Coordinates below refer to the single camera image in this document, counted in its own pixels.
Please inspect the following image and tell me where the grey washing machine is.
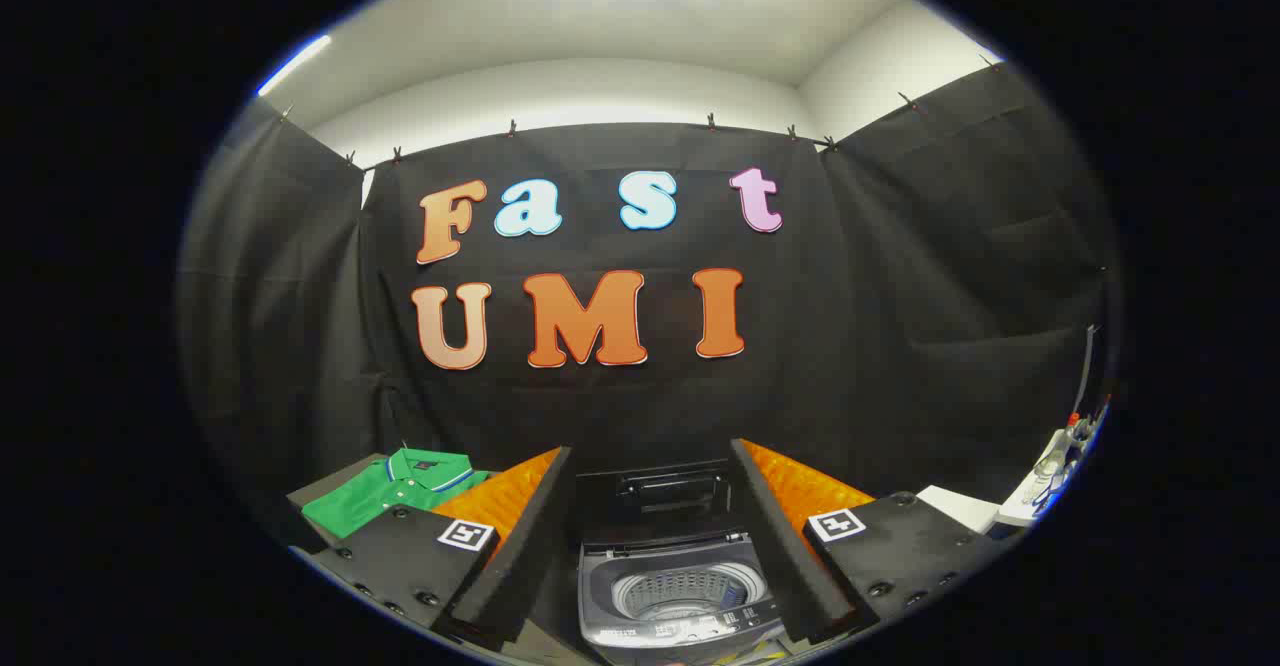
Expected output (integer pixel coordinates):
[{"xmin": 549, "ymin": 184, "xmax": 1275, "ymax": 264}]
[{"xmin": 575, "ymin": 534, "xmax": 791, "ymax": 666}]

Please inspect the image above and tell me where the white stand with bottles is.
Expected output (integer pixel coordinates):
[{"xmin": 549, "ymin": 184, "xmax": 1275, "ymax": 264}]
[{"xmin": 998, "ymin": 324, "xmax": 1109, "ymax": 529}]

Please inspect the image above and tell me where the white table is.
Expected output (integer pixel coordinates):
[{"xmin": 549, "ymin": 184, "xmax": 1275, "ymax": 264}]
[{"xmin": 916, "ymin": 485, "xmax": 1002, "ymax": 536}]

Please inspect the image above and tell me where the green polo shirt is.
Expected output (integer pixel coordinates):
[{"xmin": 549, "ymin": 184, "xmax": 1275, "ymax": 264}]
[{"xmin": 301, "ymin": 447, "xmax": 492, "ymax": 540}]

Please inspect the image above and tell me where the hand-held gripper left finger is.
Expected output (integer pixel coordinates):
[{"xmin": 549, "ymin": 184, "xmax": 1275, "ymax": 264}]
[{"xmin": 308, "ymin": 446, "xmax": 574, "ymax": 645}]

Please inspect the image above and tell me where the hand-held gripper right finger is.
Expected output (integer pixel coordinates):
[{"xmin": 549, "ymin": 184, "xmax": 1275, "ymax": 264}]
[{"xmin": 728, "ymin": 437, "xmax": 1003, "ymax": 647}]

